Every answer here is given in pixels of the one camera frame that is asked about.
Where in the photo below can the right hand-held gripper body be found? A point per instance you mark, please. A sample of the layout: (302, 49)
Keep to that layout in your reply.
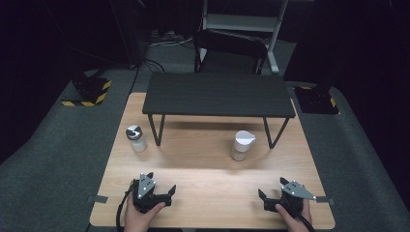
(295, 190)

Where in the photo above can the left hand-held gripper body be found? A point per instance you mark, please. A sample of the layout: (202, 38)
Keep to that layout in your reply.
(143, 188)

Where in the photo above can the glass shaker with silver lid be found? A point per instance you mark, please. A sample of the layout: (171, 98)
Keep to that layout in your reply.
(136, 139)

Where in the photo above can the glass jar with white lid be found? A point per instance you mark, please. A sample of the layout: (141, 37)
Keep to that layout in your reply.
(242, 145)

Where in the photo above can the black shelf with metal legs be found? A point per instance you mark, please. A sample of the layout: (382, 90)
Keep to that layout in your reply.
(219, 93)

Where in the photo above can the person's right hand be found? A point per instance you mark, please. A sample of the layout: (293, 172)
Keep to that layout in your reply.
(293, 222)

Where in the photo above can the person's left hand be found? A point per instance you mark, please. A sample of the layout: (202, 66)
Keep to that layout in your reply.
(138, 220)

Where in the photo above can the grey tape piece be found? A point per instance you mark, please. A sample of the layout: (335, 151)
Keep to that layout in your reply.
(325, 200)
(97, 199)

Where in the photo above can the black base with yellow stripes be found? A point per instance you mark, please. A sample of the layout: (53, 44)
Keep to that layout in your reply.
(92, 90)
(317, 100)

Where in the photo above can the black chair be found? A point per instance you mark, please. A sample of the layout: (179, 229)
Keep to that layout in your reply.
(230, 48)

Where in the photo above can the white metal stand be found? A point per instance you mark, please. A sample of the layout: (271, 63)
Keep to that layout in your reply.
(241, 22)

